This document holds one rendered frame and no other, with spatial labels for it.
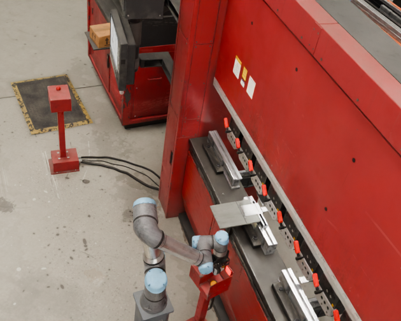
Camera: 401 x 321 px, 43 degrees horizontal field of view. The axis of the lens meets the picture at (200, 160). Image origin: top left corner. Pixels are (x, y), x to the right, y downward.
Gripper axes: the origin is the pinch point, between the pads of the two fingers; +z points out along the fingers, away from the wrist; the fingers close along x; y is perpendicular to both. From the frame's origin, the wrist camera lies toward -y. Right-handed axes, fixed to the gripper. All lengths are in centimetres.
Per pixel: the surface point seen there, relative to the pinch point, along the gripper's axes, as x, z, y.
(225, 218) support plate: 21.1, -14.5, 21.3
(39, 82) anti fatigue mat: 330, 83, 5
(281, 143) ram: 11, -74, 42
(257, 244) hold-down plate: 1.7, -3.9, 32.1
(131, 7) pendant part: 130, -98, 19
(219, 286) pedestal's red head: -4.7, 9.2, 2.0
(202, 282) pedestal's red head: 4.6, 12.4, -4.1
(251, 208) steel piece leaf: 20.2, -13.0, 39.8
